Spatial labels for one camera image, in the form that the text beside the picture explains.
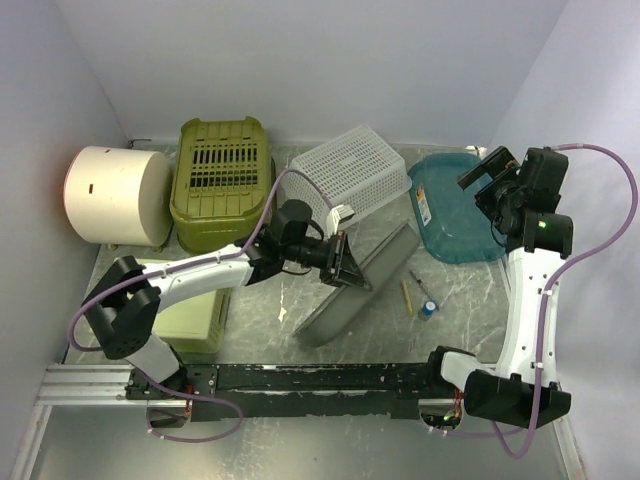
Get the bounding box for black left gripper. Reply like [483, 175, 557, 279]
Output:
[282, 230, 372, 293]

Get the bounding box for grey plastic tub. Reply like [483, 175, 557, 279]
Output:
[292, 222, 420, 348]

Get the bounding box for translucent blue plastic container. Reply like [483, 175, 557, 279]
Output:
[408, 152, 505, 265]

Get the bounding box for white plastic tray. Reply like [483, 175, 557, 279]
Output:
[280, 125, 411, 227]

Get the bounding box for olive green plastic tub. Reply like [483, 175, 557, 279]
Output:
[169, 116, 276, 255]

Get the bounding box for pale yellow perforated basket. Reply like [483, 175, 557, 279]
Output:
[152, 289, 231, 354]

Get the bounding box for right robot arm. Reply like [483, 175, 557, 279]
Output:
[424, 146, 574, 428]

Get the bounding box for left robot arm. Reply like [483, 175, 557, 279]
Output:
[82, 200, 372, 399]

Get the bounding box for clear syringe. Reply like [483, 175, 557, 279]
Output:
[409, 270, 431, 298]

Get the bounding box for yellow pencil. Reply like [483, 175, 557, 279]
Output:
[401, 279, 414, 318]

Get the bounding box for small blue capped vial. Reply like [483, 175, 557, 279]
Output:
[418, 300, 439, 321]

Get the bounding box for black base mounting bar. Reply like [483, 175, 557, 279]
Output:
[124, 362, 483, 422]

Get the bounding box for beige cylindrical roll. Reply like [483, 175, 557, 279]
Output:
[63, 146, 173, 247]

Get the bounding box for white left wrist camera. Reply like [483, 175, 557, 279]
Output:
[325, 204, 355, 237]

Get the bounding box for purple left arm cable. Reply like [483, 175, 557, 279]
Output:
[67, 168, 346, 443]

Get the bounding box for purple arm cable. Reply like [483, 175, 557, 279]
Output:
[429, 143, 640, 460]
[67, 168, 346, 443]

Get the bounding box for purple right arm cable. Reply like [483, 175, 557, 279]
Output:
[429, 143, 640, 460]

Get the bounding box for aluminium front frame rail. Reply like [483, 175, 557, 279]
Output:
[12, 365, 587, 479]

